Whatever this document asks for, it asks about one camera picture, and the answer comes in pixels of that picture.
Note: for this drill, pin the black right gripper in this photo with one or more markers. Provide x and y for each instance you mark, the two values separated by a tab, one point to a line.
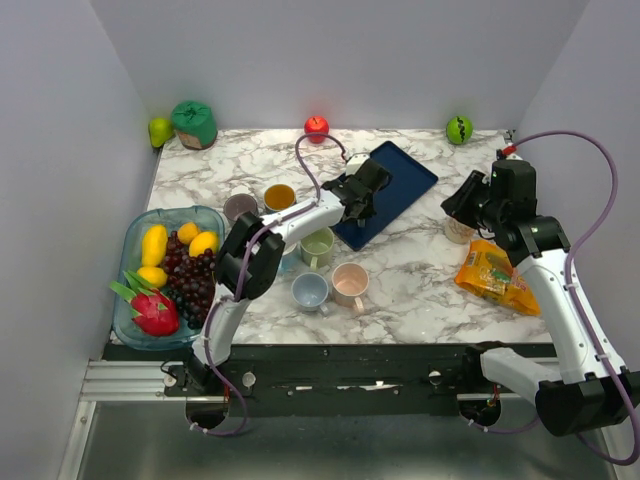
458	204

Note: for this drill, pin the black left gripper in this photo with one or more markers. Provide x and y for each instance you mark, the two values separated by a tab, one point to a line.
368	211

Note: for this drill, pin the light green mug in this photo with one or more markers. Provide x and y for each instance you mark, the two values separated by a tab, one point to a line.
317	248

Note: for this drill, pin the blue butterfly mug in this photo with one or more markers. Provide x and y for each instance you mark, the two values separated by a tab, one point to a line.
279	197

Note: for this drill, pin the pink ceramic mug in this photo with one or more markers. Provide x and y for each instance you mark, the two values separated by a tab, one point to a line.
350	282

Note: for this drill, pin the grey mug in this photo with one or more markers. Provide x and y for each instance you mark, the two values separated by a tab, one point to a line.
310	292

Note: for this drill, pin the purple ceramic mug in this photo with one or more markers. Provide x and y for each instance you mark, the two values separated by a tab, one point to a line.
238	204

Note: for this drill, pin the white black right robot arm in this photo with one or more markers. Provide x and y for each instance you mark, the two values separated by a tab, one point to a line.
588	389

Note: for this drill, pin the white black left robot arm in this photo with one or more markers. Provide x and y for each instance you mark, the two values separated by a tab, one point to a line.
248	261

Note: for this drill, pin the white pump bottle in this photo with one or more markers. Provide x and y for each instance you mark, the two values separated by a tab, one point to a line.
457	232

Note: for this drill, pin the dark blue mat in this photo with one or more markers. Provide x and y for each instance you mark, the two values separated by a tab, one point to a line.
409	182

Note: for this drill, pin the orange snack bag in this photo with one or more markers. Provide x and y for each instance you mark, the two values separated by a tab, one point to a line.
487	273

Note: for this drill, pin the red toy apple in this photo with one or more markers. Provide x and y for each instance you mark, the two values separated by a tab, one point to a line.
315	127

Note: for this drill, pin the teal plastic fruit bin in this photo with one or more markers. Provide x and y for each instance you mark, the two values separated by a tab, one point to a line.
128	333

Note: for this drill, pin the small yellow toy lemon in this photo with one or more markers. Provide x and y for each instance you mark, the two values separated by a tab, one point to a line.
188	232

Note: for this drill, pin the dark red toy grapes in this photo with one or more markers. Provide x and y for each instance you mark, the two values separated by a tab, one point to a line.
190	282

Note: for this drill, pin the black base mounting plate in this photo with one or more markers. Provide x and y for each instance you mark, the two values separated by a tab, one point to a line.
337	380

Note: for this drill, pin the green toy pear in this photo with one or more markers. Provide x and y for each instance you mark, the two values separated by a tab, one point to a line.
160	130

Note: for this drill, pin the yellow toy mango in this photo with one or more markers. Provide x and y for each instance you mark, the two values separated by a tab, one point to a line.
154	245

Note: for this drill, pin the red toy dragon fruit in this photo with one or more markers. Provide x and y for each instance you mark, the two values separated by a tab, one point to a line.
151	311

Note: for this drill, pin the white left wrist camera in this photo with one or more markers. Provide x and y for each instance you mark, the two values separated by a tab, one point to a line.
355	162

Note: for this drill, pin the left aluminium rail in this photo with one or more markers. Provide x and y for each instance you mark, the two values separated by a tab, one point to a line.
123	381

